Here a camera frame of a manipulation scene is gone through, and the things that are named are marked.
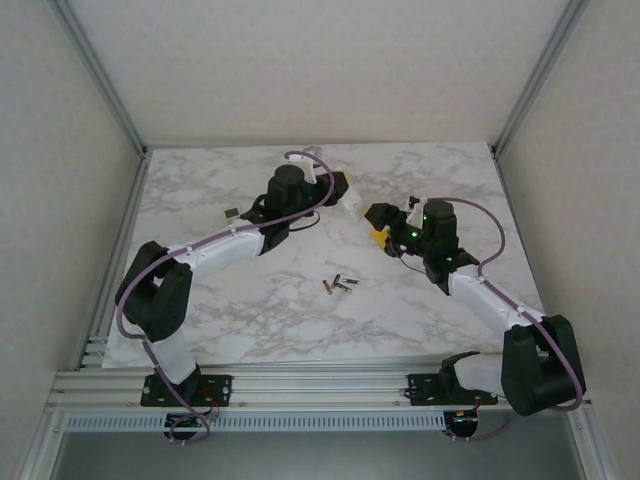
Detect black controller board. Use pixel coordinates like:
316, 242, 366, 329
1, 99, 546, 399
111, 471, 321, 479
443, 409, 481, 431
164, 412, 211, 430

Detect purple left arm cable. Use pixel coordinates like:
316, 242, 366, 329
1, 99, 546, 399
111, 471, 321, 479
115, 149, 337, 446

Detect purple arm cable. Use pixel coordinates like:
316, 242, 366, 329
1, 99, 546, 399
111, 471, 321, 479
444, 197, 587, 444
115, 149, 337, 446

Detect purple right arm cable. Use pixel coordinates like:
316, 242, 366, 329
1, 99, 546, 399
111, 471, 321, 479
444, 197, 587, 444

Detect aluminium side frame rail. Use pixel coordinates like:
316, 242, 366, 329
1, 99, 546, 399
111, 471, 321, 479
74, 149, 154, 371

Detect aluminium corner frame post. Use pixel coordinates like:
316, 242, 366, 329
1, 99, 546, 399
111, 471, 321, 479
47, 0, 151, 159
488, 0, 594, 160

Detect white slotted cable duct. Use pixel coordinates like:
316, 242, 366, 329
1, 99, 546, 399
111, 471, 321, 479
64, 412, 446, 432

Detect aluminium lower frame leg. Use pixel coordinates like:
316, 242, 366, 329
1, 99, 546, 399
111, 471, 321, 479
19, 407, 69, 480
567, 407, 619, 480

